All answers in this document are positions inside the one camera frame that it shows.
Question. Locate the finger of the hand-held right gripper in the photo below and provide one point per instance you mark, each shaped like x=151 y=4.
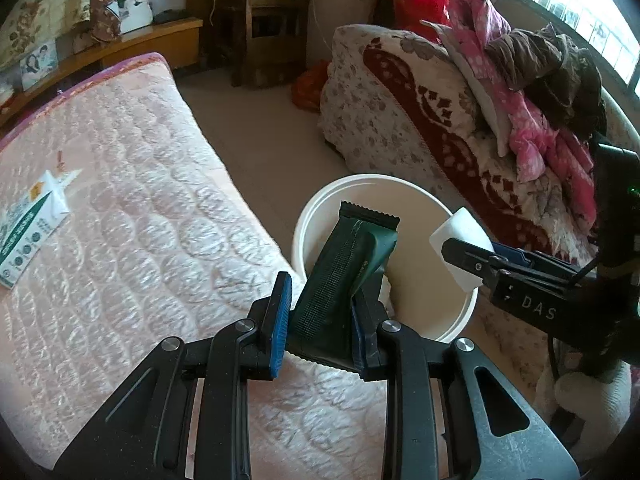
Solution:
x=520 y=257
x=470 y=260

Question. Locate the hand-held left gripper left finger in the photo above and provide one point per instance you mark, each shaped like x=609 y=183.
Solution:
x=280 y=330

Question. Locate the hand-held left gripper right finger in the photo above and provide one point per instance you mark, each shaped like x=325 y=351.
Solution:
x=370 y=345

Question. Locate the white packet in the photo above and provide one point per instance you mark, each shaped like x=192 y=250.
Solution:
x=462 y=230

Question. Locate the dark green snack packet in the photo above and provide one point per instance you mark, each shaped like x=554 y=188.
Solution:
x=340 y=280

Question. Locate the white plastic bucket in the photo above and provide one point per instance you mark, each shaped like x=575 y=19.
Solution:
x=350 y=195

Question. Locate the person's right forearm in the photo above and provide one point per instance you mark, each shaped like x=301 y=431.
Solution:
x=590 y=395

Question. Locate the pink patterned clothes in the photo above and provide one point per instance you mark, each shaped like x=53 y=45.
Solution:
x=530 y=125

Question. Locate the pink quilted tablecloth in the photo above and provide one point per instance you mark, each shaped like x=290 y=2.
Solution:
x=125 y=260

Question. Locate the white pillow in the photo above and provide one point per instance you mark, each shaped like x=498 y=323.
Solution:
x=480 y=80

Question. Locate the brown clothes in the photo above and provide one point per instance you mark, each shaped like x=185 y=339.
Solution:
x=550 y=70

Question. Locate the orange bag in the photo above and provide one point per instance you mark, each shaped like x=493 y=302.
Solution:
x=310 y=85

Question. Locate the window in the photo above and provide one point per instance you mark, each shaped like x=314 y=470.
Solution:
x=575 y=5

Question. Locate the red cushion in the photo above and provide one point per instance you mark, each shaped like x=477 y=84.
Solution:
x=420 y=2

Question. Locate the green and white milk carton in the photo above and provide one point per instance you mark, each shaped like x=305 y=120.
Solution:
x=30 y=230

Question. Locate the dark wooden chair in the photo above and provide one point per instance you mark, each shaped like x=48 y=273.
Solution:
x=270 y=20

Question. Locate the wooden cabinet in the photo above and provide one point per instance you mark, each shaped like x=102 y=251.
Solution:
x=165 y=35

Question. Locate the large portrait photo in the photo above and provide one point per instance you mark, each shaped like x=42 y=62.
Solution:
x=132 y=7

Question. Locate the framed photo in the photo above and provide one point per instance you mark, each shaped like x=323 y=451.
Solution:
x=37 y=62

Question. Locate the floral cream blanket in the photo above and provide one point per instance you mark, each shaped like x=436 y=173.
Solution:
x=40 y=10

